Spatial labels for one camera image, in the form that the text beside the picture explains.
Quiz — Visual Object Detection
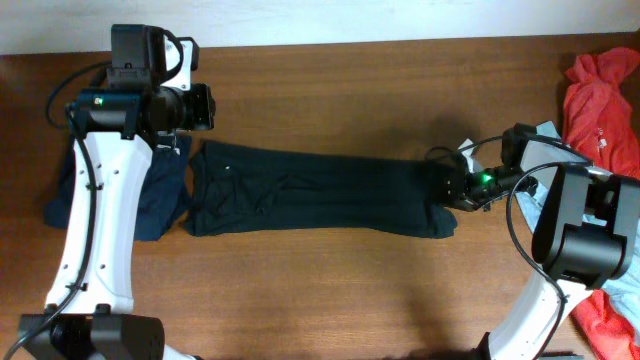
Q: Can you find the black t-shirt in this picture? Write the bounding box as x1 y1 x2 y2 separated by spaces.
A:
184 141 457 239

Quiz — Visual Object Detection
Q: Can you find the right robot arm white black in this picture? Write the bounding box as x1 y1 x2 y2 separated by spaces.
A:
427 124 639 360

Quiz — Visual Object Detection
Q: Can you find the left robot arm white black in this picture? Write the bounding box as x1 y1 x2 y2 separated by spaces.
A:
15 24 215 360

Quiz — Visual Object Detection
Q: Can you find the folded navy blue garment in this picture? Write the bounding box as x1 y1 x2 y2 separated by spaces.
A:
43 136 192 241

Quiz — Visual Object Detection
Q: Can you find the red t-shirt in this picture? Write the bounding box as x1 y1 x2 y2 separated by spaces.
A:
563 48 639 359

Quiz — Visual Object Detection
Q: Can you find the light blue grey garment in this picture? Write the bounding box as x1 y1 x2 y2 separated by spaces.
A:
514 120 640 331

